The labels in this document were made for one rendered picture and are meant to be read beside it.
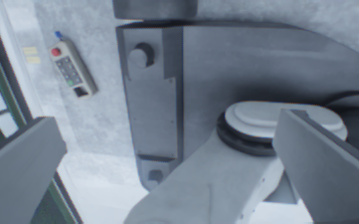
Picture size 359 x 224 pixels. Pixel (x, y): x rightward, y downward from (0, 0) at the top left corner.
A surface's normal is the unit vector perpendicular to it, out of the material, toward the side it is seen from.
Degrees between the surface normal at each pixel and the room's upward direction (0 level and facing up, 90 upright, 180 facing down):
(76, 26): 0
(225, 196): 90
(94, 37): 0
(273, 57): 0
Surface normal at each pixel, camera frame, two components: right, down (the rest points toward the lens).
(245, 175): -0.01, -0.87
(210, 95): -0.17, 0.48
